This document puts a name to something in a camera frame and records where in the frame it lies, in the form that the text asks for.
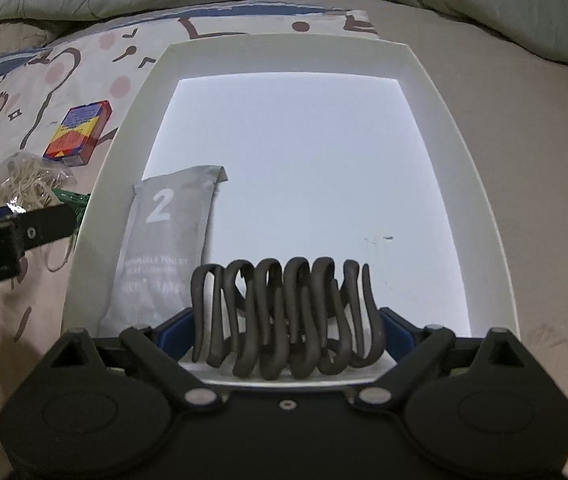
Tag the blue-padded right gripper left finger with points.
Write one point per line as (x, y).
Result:
(159, 350)

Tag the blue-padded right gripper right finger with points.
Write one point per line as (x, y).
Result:
(418, 353)

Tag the bag of rubber bands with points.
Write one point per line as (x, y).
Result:
(27, 181)

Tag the black S-hook bundle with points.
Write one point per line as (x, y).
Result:
(297, 317)

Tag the green clothes pegs with string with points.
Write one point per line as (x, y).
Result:
(76, 201)

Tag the cartoon bear print blanket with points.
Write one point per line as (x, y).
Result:
(108, 63)

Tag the colourful playing card box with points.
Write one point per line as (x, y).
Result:
(77, 135)

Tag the grey packet with number 2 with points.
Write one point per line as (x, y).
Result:
(163, 244)

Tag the beige fleece blanket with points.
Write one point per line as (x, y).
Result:
(22, 35)

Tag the white shallow cardboard box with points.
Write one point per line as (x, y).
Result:
(333, 146)

